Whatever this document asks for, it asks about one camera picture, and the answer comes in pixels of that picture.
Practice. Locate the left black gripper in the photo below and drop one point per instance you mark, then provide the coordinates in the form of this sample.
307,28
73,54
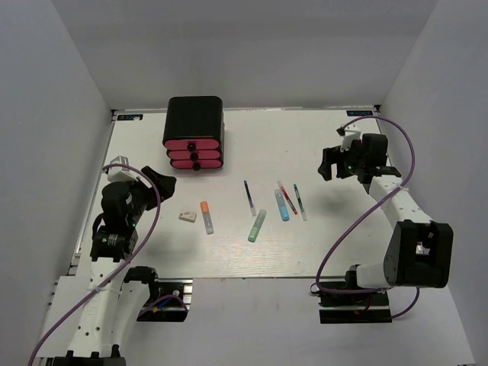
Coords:
165,184

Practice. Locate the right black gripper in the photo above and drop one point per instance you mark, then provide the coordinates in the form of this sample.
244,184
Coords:
333,155

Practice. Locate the pink drawer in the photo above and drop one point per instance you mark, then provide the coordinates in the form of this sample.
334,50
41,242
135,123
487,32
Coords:
195,155
197,144
197,165

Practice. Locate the orange highlighter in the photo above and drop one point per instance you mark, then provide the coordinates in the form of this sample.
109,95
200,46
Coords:
207,218

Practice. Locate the pink top drawer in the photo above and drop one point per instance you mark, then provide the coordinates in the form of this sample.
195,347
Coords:
197,144

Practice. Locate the red pen refill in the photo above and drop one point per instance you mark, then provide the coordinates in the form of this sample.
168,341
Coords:
286,197

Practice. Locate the green pen refill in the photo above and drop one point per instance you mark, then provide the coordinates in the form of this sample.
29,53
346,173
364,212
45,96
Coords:
300,203

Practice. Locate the blue highlighter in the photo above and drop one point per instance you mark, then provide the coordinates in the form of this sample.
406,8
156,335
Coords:
281,205

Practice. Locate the green highlighter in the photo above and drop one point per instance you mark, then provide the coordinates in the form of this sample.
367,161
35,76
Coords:
257,225

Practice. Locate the purple pen refill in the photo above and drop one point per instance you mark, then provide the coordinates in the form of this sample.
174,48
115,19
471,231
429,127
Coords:
249,197

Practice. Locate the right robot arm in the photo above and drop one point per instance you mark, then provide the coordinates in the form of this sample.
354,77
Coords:
419,251

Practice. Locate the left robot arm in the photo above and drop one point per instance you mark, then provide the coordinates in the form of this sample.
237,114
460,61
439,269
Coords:
117,291

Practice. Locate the pink bottom drawer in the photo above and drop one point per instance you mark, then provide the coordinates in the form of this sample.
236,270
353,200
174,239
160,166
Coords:
197,165

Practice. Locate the white staples box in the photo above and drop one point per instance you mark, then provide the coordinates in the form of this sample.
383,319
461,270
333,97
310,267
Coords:
188,216

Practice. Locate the black drawer cabinet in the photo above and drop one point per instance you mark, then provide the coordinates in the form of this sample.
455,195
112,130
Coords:
195,117

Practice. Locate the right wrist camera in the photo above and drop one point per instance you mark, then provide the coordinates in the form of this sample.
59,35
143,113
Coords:
348,135

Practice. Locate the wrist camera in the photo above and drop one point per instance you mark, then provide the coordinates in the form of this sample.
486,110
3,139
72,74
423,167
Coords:
120,173
348,135

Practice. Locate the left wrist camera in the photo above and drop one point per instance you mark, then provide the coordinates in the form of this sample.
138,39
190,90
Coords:
120,173

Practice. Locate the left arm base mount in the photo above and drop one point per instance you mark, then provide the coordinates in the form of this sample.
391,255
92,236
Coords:
169,301

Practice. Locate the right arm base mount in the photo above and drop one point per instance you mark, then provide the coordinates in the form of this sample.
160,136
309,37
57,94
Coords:
354,309

